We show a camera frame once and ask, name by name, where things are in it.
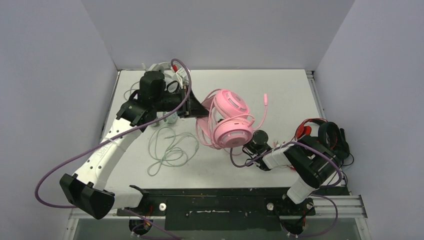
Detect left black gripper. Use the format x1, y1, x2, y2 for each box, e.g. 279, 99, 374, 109
153, 84, 210, 119

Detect pink cat-ear headphones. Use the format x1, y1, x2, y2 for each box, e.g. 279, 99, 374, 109
195, 88, 268, 150

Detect mint green headphones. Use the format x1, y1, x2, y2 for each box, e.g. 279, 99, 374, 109
146, 113, 200, 177

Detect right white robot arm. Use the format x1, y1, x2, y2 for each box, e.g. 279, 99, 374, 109
242, 130, 350, 216

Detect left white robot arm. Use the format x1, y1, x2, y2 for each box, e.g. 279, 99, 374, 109
59, 70, 209, 220

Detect red and black headphones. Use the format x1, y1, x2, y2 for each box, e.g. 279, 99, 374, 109
271, 118, 355, 173

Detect white gaming headset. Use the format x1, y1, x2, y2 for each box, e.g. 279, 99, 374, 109
123, 61, 188, 103

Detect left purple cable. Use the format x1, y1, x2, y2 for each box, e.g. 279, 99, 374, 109
34, 58, 193, 240

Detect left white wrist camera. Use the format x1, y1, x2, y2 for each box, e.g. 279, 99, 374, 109
171, 64, 188, 88

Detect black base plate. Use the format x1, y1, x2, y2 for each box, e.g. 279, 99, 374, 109
131, 187, 318, 232

